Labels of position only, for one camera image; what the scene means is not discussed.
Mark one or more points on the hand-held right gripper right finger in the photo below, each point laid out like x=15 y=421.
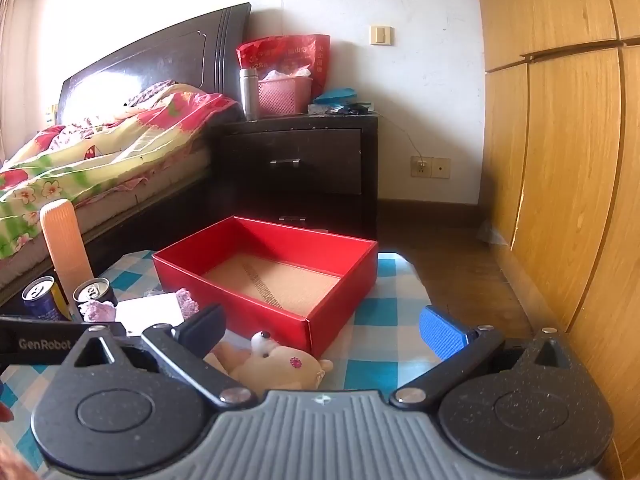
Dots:
x=442 y=332

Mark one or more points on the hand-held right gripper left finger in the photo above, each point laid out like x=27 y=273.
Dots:
x=200 y=325

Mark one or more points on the purple fluffy cloth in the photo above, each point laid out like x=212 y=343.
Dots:
x=187 y=305

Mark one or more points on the white sponge block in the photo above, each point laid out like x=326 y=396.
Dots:
x=150 y=312

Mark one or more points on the cream teddy bear plush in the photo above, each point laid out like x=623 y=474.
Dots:
x=280 y=365

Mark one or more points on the red cardboard box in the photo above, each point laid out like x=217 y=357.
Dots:
x=340 y=310

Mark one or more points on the blue drink can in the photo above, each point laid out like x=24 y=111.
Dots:
x=42 y=302

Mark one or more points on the blue checkered cloth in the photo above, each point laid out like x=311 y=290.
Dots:
x=390 y=285

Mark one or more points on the dark red drink can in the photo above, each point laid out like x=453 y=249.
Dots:
x=92 y=290

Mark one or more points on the peach ribbed cup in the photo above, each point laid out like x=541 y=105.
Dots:
x=62 y=240

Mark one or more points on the clear plastic bag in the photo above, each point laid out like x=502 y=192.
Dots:
x=492 y=234

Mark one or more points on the beige mattress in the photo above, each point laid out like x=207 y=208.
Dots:
x=150 y=195

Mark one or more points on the dark wooden nightstand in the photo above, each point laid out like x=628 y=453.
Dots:
x=370 y=180

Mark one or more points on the floral blanket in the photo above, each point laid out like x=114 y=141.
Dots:
x=100 y=160

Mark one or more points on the wooden wardrobe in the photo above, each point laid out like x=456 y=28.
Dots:
x=560 y=135

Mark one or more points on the steel thermos bottle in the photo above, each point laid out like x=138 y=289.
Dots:
x=248 y=95

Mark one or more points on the dark patterned pillow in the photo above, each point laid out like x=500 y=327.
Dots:
x=150 y=92

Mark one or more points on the pink plastic basket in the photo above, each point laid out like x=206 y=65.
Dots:
x=285 y=97

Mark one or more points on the beige curtain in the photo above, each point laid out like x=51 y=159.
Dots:
x=6 y=85

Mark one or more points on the white crumpled tissue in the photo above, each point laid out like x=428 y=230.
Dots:
x=280 y=75

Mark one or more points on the dark wooden bed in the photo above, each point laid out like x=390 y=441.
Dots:
x=150 y=55

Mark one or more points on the red plastic bag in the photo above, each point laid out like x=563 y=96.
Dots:
x=285 y=52

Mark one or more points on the beige wall outlet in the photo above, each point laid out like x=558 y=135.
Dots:
x=436 y=167

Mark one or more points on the beige light switch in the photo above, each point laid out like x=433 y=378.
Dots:
x=381 y=35

